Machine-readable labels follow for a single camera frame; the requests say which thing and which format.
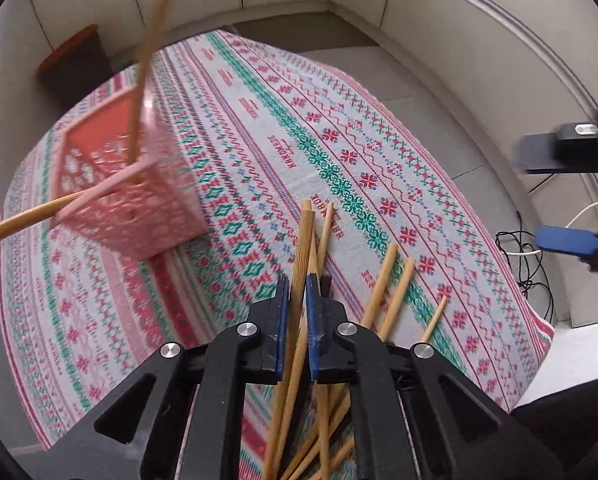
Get pink plastic utensil basket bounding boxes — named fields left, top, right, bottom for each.
left=50, top=88, right=208, bottom=260

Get wooden chopstick from basket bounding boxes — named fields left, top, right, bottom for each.
left=0, top=191, right=83, bottom=241

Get white lower kitchen cabinets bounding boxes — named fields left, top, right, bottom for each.
left=31, top=0, right=598, bottom=326

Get short wooden chopstick on cloth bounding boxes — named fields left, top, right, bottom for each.
left=419, top=295, right=448, bottom=342

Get patterned red green tablecloth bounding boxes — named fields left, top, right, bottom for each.
left=0, top=32, right=563, bottom=479

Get red rimmed dark trash bin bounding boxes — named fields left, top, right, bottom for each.
left=35, top=24, right=112, bottom=112

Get white cable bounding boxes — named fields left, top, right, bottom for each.
left=503, top=199, right=598, bottom=257

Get black cable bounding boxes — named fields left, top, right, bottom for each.
left=493, top=209, right=556, bottom=324

